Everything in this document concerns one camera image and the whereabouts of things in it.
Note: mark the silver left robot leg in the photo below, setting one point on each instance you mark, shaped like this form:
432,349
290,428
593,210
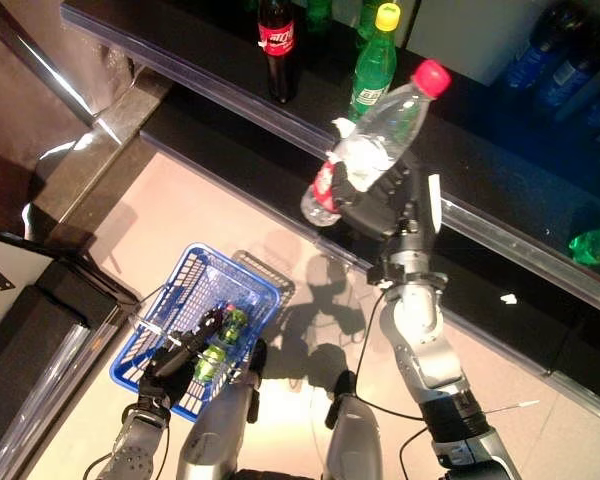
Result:
215,430

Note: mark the cola bottle red label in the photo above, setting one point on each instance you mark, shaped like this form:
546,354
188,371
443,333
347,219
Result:
279,40

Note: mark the black robot foot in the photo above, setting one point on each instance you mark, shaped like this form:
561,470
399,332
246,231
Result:
258,357
344,382

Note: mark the green bottle in basket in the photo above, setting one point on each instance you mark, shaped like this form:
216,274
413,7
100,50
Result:
210,365
236,327

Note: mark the black platform with clear edge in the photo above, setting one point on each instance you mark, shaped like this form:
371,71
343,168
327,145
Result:
30,350

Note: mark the black right robot foot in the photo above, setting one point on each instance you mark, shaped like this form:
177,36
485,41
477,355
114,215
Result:
344,382

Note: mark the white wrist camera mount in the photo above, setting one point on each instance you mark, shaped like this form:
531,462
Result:
434,200

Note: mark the blue plastic shopping basket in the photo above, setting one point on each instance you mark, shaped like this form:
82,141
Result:
240,270

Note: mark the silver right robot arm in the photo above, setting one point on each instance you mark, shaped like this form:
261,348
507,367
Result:
420,325

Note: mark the dark left robot hand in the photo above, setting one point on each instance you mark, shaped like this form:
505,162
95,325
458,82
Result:
172,365

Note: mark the silver right robot leg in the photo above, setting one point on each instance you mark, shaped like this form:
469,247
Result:
352,440

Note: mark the black stepped display shelf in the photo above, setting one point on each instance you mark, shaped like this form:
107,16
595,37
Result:
480,165

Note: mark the clear water bottle pink cap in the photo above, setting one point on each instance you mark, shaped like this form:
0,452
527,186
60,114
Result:
395,115

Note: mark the glossy dark corner shelf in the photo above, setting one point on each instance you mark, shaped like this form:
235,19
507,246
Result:
10,150

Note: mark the black robot waist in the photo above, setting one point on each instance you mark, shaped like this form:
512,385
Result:
280,475

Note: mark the dark right robot hand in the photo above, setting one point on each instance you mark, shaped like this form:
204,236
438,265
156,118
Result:
380,210

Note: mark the green soda bottle yellow cap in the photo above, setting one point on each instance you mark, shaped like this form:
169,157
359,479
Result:
375,70
595,245

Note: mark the silver robot leg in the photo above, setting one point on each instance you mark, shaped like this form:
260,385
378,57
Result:
352,440
215,430

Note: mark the black left robot foot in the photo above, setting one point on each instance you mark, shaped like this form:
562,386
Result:
258,357

